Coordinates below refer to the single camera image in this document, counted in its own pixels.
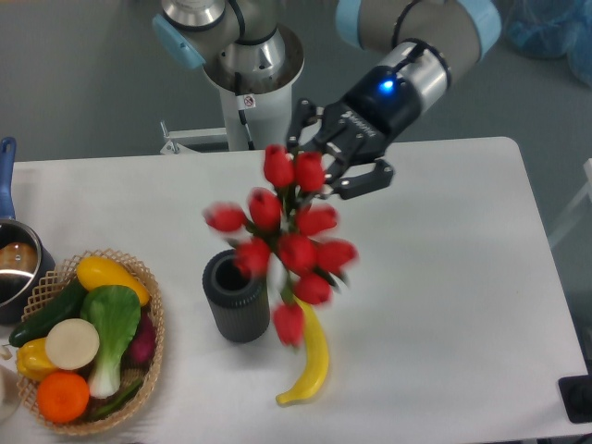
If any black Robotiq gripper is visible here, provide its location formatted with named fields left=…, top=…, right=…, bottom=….
left=286, top=66, right=422, bottom=200

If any red tulip bouquet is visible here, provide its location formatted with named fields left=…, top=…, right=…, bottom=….
left=203, top=144, right=358, bottom=347

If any dark grey ribbed vase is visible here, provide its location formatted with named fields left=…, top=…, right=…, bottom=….
left=202, top=250, right=270, bottom=343

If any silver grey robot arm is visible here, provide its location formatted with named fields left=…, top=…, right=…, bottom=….
left=153, top=1, right=501, bottom=199

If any yellow plastic banana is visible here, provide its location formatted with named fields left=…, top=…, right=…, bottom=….
left=276, top=300, right=330, bottom=407

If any blue plastic bag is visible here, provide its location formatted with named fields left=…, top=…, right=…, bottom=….
left=503, top=0, right=591, bottom=86

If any yellow squash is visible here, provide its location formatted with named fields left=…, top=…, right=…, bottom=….
left=76, top=256, right=151, bottom=306

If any green bok choy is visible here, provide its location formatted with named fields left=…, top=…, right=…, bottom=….
left=80, top=285, right=141, bottom=399

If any purple red onion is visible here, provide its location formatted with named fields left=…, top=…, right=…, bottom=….
left=127, top=312, right=156, bottom=365

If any woven wicker basket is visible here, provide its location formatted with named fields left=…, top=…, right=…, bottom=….
left=18, top=249, right=165, bottom=437

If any dark green cucumber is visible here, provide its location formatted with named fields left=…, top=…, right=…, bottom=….
left=8, top=277, right=88, bottom=348

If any white round radish slice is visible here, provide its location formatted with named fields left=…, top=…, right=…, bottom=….
left=45, top=318, right=100, bottom=370

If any black device at table edge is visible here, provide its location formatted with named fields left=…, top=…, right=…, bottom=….
left=558, top=375, right=591, bottom=424

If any green chili pepper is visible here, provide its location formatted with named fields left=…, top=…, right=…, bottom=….
left=88, top=378, right=143, bottom=422

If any yellow bell pepper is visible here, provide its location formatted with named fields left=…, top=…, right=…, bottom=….
left=17, top=338, right=58, bottom=382

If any orange fruit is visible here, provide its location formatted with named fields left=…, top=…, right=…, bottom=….
left=36, top=371, right=90, bottom=424

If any small garlic piece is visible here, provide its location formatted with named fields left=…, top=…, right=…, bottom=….
left=0, top=345, right=12, bottom=361

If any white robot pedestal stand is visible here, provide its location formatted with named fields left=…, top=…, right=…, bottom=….
left=160, top=71, right=302, bottom=154

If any white frame at right edge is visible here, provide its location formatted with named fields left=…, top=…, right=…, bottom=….
left=548, top=158, right=591, bottom=249

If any blue handled saucepan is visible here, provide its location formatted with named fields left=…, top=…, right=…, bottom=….
left=1, top=137, right=56, bottom=326

